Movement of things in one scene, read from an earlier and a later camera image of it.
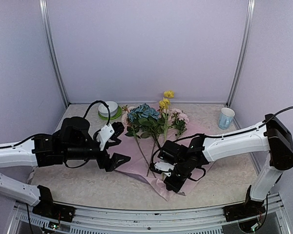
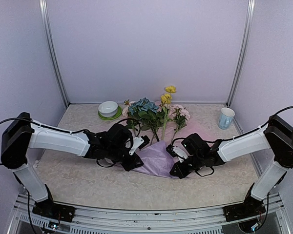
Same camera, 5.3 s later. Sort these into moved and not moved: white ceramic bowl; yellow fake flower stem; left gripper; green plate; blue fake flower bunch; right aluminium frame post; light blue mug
Moved: blue fake flower bunch; left gripper; yellow fake flower stem
Not moved: white ceramic bowl; light blue mug; green plate; right aluminium frame post
